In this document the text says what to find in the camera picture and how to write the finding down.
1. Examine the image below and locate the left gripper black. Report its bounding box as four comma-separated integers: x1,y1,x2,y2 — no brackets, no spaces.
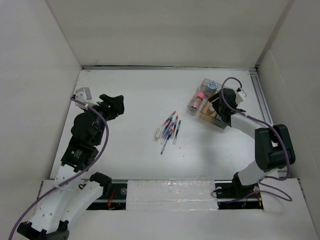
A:
83,94,124,145

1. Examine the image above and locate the pink capped pencil tube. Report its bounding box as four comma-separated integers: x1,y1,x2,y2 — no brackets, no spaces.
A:
189,92,205,111

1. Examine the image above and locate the blue long pen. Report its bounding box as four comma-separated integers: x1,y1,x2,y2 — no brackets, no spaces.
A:
160,130,172,155

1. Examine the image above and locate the black capped pen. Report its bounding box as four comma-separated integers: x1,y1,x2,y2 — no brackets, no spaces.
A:
173,120,181,145

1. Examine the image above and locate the pink white stapler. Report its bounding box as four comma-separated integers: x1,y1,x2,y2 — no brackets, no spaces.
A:
209,101,216,112

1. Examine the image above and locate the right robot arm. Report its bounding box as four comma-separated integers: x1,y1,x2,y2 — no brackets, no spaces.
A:
208,88,296,202

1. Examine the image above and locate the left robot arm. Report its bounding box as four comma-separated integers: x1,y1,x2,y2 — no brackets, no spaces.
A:
13,93,125,240

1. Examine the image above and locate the clear desk organizer box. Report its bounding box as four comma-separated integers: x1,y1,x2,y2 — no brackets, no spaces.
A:
187,78,227,129

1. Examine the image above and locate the teal capped pen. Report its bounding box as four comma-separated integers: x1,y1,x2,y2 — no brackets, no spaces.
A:
160,118,172,139

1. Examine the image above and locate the pink capped red pen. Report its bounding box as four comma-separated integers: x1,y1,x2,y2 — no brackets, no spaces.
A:
162,111,176,127

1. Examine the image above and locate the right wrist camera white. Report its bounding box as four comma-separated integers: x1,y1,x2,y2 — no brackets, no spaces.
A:
235,88,247,105

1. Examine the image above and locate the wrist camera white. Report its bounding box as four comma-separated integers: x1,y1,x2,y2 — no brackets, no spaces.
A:
235,88,247,105
72,87,97,109

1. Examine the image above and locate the right aluminium rail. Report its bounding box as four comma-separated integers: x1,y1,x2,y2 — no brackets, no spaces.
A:
249,66,291,178

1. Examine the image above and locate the aluminium rail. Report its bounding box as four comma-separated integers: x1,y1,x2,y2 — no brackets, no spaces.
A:
249,66,291,178
82,65,256,71

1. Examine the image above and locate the back aluminium rail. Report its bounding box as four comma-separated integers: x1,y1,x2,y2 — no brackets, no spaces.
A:
82,65,256,71

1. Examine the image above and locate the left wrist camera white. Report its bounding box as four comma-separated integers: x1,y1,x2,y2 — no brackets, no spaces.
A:
72,87,97,109

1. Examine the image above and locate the front mounting rail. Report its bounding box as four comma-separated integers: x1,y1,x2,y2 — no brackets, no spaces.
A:
89,179,264,212

